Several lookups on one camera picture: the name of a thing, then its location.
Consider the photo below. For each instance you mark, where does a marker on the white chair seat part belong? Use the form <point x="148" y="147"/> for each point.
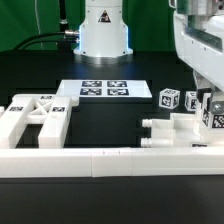
<point x="180" y="130"/>

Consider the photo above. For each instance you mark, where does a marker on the white marker base plate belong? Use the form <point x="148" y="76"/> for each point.
<point x="104" y="88"/>

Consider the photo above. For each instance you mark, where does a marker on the black pole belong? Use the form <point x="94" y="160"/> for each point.
<point x="63" y="23"/>

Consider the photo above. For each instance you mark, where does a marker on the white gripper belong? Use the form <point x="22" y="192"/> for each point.
<point x="199" y="42"/>

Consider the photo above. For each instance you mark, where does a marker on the white chair back frame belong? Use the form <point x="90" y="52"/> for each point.
<point x="52" y="112"/>

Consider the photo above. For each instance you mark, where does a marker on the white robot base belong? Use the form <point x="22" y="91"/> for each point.
<point x="103" y="35"/>

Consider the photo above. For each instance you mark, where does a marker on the small white part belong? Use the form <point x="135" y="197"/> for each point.
<point x="211" y="126"/>

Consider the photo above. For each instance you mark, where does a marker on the white fence wall front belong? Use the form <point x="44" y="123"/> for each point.
<point x="98" y="162"/>

